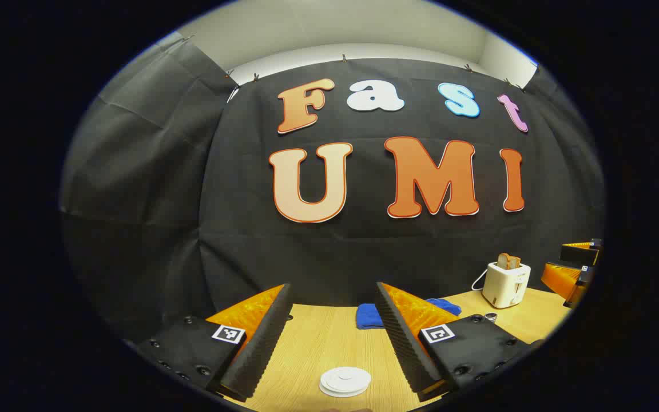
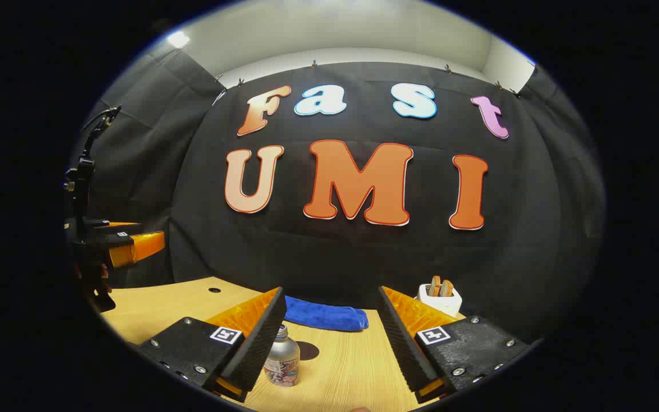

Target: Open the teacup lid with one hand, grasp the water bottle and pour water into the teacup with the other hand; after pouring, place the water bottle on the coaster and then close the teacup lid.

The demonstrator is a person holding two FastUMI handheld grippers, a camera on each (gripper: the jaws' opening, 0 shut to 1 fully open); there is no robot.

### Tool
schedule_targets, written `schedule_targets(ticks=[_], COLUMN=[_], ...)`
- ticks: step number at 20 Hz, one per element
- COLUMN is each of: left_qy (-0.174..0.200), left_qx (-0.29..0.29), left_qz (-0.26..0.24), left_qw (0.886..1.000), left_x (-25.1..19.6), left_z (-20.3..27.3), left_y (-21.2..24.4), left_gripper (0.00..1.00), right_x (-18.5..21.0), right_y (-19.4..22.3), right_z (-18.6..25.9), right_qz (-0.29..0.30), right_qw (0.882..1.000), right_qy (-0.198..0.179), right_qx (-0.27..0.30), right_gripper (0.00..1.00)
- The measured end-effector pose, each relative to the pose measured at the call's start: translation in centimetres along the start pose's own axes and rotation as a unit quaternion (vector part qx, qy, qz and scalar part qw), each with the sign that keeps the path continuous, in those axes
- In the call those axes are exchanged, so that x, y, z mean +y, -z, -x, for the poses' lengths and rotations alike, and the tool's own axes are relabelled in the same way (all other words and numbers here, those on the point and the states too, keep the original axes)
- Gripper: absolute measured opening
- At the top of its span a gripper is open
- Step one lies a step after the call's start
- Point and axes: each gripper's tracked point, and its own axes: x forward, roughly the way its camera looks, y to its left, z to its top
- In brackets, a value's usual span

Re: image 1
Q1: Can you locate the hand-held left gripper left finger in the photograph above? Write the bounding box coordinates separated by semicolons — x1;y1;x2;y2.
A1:
137;283;294;402

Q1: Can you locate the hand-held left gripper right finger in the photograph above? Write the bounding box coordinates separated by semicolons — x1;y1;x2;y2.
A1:
375;282;545;402

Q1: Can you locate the white teacup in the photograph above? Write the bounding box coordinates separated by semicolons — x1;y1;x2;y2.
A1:
319;369;372;397

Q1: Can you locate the blue cloth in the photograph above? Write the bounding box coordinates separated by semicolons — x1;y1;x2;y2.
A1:
356;298;462;330

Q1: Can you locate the white toaster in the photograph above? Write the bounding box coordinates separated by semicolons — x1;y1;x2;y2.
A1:
482;262;531;309

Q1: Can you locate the white saucer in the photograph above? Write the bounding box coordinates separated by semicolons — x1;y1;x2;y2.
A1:
320;381;367;399

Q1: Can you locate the black backdrop cloth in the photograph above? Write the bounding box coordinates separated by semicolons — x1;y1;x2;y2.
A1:
59;39;606;344

